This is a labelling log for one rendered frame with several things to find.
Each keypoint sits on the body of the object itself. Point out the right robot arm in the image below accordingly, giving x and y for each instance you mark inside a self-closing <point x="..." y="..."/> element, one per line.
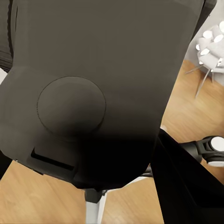
<point x="210" y="148"/>

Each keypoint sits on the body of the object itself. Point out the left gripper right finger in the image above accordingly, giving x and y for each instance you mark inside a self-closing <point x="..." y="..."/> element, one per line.
<point x="188" y="193"/>

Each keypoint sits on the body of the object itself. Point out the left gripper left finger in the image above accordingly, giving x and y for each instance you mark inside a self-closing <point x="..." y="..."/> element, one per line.
<point x="4" y="164"/>

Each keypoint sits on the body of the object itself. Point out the digital camera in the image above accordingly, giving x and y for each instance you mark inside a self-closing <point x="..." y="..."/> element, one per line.
<point x="88" y="82"/>

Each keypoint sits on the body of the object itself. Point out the camera tripod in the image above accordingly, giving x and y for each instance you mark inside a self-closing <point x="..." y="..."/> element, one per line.
<point x="95" y="202"/>

